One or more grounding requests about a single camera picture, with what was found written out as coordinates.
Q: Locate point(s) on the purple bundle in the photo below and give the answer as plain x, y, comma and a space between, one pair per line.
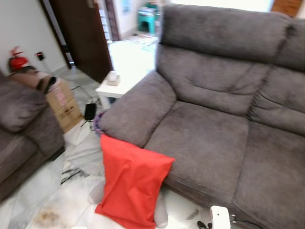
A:
96, 125

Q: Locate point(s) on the black power adapter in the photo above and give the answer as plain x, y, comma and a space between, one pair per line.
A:
90, 111

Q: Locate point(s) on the red fire extinguisher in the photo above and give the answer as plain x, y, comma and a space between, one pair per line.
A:
18, 62

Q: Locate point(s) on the grey suede sofa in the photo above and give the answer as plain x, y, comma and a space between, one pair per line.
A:
19, 124
214, 133

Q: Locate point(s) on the cardboard box with pink label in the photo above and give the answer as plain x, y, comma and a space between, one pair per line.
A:
59, 95

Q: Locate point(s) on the white side table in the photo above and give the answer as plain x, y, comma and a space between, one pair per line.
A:
124, 81

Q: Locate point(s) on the black wall socket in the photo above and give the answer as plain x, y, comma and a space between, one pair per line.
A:
40, 56

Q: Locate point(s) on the beige tissue box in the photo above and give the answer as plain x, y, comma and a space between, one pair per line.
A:
113, 78

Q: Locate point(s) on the red pillow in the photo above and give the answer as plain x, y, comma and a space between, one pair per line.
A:
131, 181

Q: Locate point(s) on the papers spread on floor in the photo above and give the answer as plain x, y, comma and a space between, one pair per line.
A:
142, 39

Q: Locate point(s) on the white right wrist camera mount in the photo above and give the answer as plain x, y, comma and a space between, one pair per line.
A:
220, 217

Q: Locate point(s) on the brown rolled cloth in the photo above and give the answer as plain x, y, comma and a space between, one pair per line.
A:
33, 78

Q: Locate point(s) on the dark brown wooden door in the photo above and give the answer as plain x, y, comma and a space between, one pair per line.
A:
81, 33

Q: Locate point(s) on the brown door frame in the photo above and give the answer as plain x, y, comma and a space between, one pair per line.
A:
112, 19

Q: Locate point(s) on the brown wooden furniture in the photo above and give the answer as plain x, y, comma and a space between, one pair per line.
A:
287, 6

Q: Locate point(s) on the green plastic stool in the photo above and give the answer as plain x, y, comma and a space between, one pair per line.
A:
147, 21

